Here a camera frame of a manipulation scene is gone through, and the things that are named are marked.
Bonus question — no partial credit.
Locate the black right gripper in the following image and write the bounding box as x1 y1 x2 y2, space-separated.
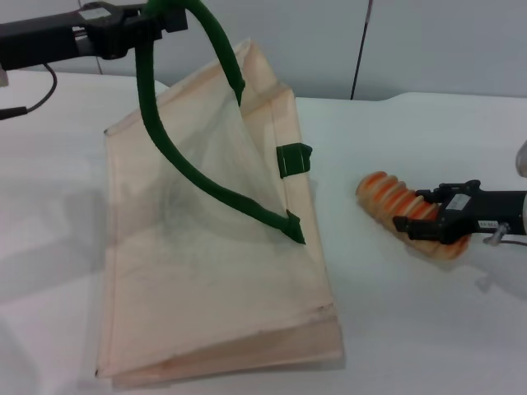
392 179 527 247

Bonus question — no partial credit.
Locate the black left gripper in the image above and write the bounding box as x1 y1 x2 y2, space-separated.
0 1 144 72

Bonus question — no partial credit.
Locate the orange striped bread loaf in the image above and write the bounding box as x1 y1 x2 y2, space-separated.
355 170 470 263

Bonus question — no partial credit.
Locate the cream handbag with green handle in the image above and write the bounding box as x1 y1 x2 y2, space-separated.
94 0 346 389

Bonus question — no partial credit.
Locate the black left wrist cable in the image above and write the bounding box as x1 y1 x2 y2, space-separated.
0 62 59 121

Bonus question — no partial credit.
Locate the thin black vertical strip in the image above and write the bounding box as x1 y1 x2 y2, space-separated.
349 0 374 101

